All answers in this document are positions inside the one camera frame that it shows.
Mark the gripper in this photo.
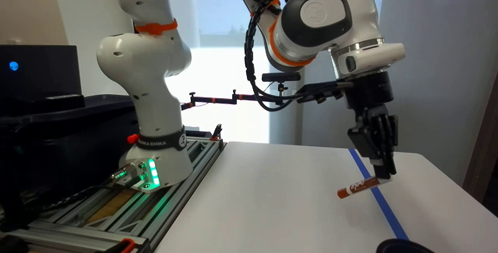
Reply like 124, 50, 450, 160
344, 72, 399, 180

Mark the orange marker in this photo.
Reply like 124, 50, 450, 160
337, 176, 392, 199

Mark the dark cup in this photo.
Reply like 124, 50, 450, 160
376, 238, 435, 253

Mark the blue tape strip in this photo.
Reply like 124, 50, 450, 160
348, 148, 409, 241

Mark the window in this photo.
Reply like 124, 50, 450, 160
167, 0, 386, 144

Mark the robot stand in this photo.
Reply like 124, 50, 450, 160
0, 128, 227, 253

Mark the black storage bin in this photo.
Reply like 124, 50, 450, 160
0, 94, 140, 211

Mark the black computer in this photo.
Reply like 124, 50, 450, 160
0, 44, 83, 107

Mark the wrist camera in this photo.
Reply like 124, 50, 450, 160
297, 81, 353, 104

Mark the camera on mount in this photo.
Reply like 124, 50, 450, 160
181, 72, 302, 111

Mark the black clamp with orange handle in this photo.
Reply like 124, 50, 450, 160
96, 237, 137, 253

